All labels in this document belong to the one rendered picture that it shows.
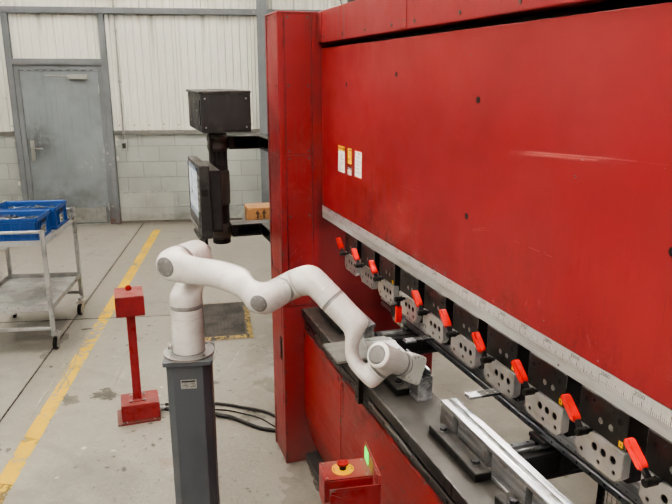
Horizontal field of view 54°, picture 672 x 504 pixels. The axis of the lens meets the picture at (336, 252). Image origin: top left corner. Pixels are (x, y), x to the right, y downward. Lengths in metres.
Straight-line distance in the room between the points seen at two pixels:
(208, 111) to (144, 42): 6.43
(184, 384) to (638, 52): 1.87
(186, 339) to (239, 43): 7.33
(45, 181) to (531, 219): 8.78
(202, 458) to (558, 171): 1.75
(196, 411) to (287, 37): 1.69
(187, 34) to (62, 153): 2.36
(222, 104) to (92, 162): 6.64
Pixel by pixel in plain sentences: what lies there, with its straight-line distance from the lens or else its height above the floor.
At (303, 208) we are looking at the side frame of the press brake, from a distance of 3.25.
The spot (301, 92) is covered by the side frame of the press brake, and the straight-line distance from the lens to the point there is 3.19.
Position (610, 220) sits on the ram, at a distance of 1.48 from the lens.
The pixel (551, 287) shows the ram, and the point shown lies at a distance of 1.65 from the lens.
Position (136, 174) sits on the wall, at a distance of 9.76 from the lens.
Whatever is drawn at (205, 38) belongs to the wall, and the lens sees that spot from 9.55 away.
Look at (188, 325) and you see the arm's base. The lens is 2.50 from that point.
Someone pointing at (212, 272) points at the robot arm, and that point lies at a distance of 2.36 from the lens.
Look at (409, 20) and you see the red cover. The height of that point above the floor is 2.19.
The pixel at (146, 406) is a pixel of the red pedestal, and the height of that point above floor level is 0.10.
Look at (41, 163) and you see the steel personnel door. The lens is 9.98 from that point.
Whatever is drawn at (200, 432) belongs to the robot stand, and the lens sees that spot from 2.66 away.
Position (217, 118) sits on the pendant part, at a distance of 3.26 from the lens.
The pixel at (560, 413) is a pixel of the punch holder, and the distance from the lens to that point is 1.70.
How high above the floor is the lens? 2.01
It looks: 15 degrees down
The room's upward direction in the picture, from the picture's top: straight up
